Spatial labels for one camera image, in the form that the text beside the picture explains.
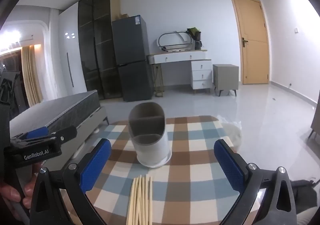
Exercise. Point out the gold metal stand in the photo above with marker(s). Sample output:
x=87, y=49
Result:
x=162, y=80

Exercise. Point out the black folding rack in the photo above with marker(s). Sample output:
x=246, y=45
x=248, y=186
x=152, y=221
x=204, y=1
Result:
x=7, y=87

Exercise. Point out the dark grey refrigerator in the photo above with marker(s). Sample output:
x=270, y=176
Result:
x=132, y=65

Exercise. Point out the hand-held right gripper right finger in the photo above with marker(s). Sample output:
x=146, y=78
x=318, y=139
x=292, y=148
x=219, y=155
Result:
x=228, y=165

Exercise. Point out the dark glass cabinet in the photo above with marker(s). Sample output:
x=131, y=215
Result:
x=92, y=40

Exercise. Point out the grey bed frame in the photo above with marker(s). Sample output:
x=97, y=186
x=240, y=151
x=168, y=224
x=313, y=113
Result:
x=87, y=127

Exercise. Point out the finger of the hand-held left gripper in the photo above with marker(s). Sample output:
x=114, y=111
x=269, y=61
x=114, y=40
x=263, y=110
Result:
x=67, y=133
x=37, y=132

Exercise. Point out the bundle of wooden chopsticks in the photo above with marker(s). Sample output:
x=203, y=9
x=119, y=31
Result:
x=140, y=202

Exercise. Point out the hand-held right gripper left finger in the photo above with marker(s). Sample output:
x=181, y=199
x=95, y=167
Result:
x=96, y=165

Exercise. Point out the oval mirror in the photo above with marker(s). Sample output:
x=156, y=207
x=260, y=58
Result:
x=175, y=37

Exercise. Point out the dark cloth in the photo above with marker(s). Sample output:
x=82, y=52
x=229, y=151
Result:
x=305, y=195

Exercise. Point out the grey nightstand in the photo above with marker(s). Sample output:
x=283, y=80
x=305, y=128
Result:
x=225, y=77

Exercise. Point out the wooden door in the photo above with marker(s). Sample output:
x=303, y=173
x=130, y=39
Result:
x=252, y=40

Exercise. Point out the plaid tablecloth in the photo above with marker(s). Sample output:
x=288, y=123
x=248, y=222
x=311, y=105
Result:
x=190, y=155

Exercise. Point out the white wardrobe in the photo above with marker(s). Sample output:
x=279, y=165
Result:
x=72, y=65

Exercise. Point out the white grey utensil holder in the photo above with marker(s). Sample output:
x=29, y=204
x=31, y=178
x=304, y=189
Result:
x=152, y=150

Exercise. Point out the beige curtain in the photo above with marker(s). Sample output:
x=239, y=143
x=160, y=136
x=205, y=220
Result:
x=30, y=77

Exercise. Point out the person's left hand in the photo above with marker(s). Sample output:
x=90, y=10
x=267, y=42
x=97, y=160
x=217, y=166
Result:
x=10, y=193

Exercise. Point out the grey quilted mattress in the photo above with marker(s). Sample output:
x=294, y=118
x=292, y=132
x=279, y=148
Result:
x=62, y=107

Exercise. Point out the white vanity desk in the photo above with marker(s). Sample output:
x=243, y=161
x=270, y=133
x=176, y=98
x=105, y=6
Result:
x=175, y=58

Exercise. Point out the white bag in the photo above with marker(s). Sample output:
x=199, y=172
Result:
x=235, y=132

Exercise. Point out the refrigerator label sticker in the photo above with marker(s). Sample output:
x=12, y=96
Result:
x=137, y=20

